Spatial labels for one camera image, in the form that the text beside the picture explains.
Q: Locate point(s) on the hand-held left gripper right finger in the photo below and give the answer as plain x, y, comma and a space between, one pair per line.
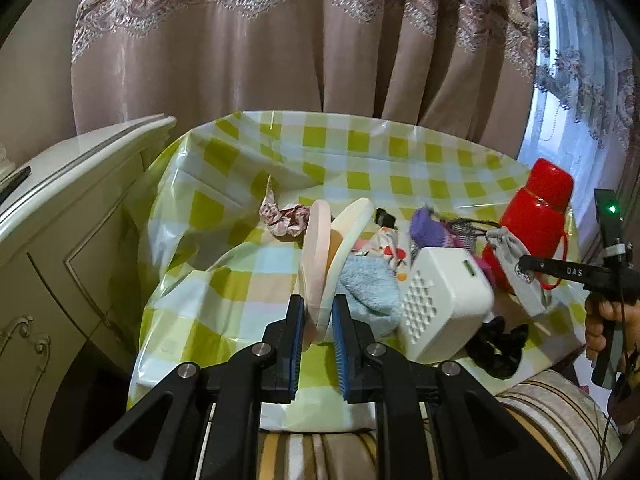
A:
341, 345

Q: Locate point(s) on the pink cloth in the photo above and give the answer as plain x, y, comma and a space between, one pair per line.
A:
485, 265

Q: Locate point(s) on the person's right hand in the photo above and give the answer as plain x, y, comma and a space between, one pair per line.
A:
596, 332

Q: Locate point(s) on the sheer floral curtain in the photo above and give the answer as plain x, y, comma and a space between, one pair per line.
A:
575, 85

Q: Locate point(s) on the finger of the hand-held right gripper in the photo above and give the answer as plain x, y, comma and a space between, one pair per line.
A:
550, 266

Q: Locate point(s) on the cream white cabinet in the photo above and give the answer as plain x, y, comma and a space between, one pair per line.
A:
75, 240

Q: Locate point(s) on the green white checkered tablecloth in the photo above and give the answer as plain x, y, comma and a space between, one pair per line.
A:
250, 280

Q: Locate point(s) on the red thermos bottle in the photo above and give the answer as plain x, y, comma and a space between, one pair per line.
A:
530, 215

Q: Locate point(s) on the brown patterned curtain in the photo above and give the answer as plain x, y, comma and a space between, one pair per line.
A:
250, 60

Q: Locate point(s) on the pink round foam pad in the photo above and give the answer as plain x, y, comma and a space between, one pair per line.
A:
315, 260

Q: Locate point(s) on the light blue fluffy towel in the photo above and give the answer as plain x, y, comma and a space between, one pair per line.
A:
370, 295

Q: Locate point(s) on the red white floral scrunchie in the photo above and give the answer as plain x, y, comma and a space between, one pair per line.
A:
285, 220

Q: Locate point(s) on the small black plug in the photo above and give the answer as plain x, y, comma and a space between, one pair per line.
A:
385, 218

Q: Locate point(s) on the dark grey sock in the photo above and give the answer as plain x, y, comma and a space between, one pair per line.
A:
465, 232

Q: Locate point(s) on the black scrunchie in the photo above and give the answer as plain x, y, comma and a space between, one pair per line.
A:
495, 355

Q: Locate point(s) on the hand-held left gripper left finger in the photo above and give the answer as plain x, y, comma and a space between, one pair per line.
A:
296, 345

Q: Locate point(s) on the white perforated plastic box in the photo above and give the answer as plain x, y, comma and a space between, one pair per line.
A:
450, 300

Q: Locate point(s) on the purple fluffy sock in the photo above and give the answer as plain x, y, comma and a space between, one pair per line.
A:
427, 230

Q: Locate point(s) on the colourful printed cloth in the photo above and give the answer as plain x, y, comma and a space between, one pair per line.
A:
392, 250

